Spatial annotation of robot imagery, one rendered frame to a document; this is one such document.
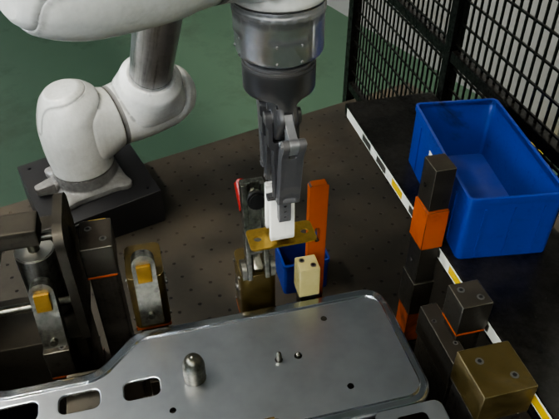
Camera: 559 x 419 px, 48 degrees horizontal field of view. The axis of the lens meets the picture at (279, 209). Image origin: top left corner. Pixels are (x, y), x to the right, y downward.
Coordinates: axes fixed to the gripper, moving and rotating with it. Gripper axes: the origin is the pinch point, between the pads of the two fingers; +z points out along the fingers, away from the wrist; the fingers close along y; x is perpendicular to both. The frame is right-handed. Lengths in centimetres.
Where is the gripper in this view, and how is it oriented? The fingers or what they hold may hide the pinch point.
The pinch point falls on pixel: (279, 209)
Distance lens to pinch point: 75.4
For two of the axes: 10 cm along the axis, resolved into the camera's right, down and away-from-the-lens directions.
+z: 0.0, 7.7, 6.4
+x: 9.7, -1.6, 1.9
